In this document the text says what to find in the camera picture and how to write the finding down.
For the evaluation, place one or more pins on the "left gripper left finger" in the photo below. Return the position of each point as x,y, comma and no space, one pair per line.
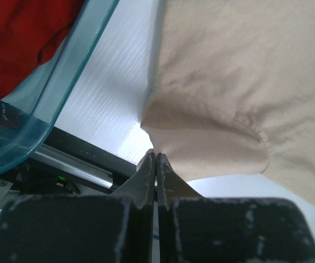
83,228

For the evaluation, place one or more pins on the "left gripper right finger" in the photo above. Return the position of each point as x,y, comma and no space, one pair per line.
193,228

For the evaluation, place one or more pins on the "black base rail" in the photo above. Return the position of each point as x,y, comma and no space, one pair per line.
46,155

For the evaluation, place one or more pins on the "beige t shirt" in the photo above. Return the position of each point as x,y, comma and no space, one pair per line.
234,91

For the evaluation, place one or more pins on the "red t shirt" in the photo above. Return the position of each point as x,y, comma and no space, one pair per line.
30,33

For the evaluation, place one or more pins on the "teal plastic bin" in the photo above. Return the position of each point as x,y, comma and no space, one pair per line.
28,114

